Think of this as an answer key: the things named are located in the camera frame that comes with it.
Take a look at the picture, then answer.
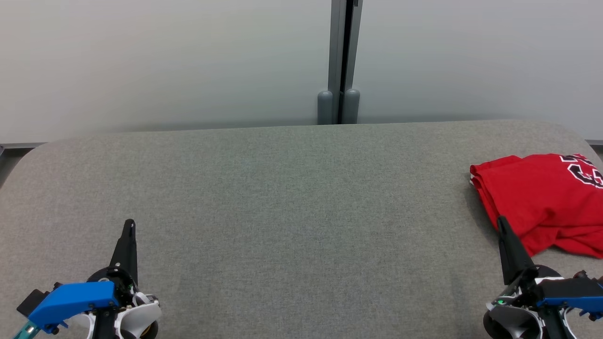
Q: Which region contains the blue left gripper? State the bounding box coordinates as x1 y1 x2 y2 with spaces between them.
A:
28 219 138 330

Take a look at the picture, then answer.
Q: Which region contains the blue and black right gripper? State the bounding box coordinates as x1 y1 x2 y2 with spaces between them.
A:
497 216 603 315

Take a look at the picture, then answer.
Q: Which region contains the red basketball jersey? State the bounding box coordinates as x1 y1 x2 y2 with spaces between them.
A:
470 153 603 259

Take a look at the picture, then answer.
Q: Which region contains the black left cable, teal plug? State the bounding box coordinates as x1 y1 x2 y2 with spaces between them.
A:
12 322 41 339

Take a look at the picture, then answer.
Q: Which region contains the grey cylinder post foot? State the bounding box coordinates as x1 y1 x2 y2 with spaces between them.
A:
317 90 334 125
342 89 361 124

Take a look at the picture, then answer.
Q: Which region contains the grey partition post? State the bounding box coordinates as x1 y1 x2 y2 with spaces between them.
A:
330 0 363 125

